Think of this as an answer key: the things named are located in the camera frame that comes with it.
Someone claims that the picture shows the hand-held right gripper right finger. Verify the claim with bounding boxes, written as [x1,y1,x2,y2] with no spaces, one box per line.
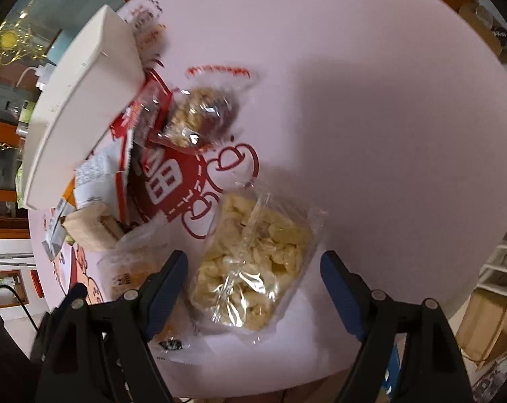
[319,250,474,403]

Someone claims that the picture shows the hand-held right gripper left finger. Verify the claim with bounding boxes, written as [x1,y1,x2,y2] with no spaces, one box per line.
[31,250,191,403]

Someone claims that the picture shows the orange biscuit packet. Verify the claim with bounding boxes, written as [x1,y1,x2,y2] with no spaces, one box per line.
[97,218,195,355]

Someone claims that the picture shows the pale puffed snack packet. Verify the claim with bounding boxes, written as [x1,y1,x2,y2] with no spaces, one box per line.
[188,191,327,347]

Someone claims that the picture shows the beige wafer packet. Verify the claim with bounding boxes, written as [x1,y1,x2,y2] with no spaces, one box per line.
[62,201,126,253]

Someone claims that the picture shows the white red snack packet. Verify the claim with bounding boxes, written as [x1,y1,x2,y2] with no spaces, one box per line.
[75,128,137,227]

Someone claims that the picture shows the orange white snack packet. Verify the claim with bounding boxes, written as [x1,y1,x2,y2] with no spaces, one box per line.
[41,176,78,257]

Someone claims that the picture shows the clear mixed nut packet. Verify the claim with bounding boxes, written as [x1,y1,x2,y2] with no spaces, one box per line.
[157,66,260,149]

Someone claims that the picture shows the dark dried fruit packet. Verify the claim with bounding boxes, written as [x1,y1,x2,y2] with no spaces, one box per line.
[111,82,174,147]

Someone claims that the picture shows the white plastic storage bin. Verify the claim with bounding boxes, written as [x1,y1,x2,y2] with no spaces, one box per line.
[17,4,147,211]

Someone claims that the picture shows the brown cardboard sheets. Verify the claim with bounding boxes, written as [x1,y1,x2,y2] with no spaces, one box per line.
[455,289,507,370]

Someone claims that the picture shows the pink printed tablecloth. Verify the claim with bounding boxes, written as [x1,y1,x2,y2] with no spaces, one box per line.
[27,0,507,399]

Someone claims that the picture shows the teal canister brown lid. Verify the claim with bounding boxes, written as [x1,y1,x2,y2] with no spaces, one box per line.
[48,29,75,63]

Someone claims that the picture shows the gold door ornament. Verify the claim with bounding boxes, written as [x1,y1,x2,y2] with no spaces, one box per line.
[0,4,53,68]

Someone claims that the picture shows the open cardboard box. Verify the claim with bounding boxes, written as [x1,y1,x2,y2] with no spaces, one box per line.
[459,0,507,57]

